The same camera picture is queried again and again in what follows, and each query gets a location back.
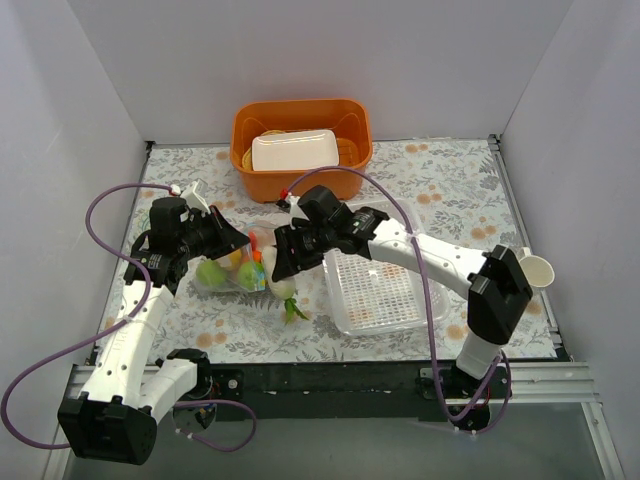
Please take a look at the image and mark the yellow mango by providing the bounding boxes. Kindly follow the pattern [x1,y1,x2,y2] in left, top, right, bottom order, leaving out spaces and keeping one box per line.
[218,249,242,271]

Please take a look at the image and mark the peach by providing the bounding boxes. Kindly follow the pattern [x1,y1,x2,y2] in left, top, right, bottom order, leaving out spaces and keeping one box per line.
[248,226,274,250]

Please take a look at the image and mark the white radish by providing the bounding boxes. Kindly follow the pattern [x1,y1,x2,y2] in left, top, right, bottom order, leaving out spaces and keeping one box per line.
[261,246,309,324]

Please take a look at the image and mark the clear zip top bag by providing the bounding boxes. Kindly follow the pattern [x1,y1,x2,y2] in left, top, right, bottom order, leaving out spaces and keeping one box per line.
[193,220,276,295]

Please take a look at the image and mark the green apple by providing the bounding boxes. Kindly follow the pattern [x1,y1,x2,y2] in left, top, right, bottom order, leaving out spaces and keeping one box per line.
[195,259,227,290]

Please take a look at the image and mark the green lime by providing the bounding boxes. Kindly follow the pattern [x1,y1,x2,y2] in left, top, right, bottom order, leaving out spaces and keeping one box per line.
[236,262,260,291]

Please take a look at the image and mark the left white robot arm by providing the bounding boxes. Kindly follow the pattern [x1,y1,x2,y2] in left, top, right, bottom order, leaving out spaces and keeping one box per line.
[58,192,249,465]

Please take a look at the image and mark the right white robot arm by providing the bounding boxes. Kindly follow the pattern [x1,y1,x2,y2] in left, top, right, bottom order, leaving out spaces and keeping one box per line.
[262,186,533,398]

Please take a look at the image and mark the yellow plate in tub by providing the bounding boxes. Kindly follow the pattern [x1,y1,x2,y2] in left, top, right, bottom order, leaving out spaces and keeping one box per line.
[241,130,283,171]

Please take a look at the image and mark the white plastic basket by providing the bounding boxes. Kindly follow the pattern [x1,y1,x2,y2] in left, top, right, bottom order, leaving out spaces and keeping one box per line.
[319,198,451,337]

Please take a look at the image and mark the white rectangular dish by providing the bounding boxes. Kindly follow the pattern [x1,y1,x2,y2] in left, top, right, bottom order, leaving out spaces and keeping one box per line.
[251,129,339,172]

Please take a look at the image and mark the floral table mat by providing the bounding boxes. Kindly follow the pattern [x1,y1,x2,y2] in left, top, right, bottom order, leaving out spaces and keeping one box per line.
[102,138,559,364]

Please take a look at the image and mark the white cup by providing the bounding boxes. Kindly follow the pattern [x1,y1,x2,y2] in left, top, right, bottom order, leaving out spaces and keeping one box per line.
[516,247,555,289]

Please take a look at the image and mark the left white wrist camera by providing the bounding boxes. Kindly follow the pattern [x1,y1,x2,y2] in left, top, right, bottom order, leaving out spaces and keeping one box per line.
[180,179,211,214]

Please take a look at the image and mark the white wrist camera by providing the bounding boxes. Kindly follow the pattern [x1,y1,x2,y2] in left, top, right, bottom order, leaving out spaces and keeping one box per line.
[180,179,211,214]
[287,195,308,223]

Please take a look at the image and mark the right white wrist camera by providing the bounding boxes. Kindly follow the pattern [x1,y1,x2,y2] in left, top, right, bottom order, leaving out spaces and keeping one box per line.
[287,195,308,223]

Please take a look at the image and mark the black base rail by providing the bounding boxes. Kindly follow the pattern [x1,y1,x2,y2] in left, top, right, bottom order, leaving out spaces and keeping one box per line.
[182,361,509,430]

